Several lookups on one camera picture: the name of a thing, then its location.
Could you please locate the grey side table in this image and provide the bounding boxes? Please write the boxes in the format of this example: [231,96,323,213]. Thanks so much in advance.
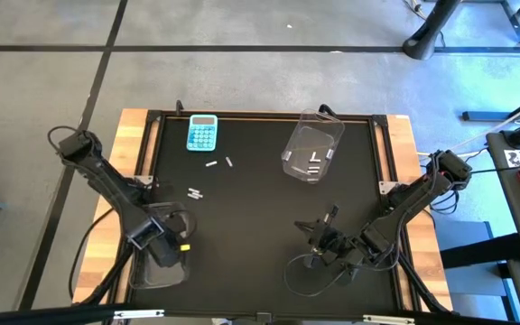
[485,130,520,325]

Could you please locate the black table foot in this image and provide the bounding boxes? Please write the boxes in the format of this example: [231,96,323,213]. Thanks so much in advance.
[461,88,520,123]

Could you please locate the black cable conduit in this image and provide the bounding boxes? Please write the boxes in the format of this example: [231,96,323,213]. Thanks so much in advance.
[73,252,135,308]
[388,243,446,315]

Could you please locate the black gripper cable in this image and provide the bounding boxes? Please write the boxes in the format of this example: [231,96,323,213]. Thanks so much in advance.
[283,252,361,298]

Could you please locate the black stand base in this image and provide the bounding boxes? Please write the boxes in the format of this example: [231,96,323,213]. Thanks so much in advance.
[402,0,462,61]

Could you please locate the black arm base cable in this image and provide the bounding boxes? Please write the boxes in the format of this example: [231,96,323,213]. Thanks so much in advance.
[46,125,115,302]

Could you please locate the silver mounting plate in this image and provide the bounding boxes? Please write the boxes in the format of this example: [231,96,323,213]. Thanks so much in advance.
[362,314,415,325]
[113,309,165,320]

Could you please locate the black aluminium table frame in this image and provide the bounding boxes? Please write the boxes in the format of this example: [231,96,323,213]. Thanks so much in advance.
[144,109,401,320]

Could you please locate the black overhead beam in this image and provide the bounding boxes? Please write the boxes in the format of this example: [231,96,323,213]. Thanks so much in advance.
[0,302,167,325]

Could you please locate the black looped cable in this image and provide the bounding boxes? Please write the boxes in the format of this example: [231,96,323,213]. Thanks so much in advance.
[429,189,460,216]

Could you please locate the black metal beam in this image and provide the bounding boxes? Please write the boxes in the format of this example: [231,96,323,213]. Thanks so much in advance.
[435,219,520,272]

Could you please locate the clear plastic bin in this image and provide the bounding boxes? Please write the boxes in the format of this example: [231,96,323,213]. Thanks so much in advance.
[280,107,346,185]
[128,201,193,290]

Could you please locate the teal calculator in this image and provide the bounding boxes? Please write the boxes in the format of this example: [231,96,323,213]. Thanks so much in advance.
[185,114,219,153]

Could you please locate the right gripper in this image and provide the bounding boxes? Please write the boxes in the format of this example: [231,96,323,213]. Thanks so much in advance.
[294,205,367,272]

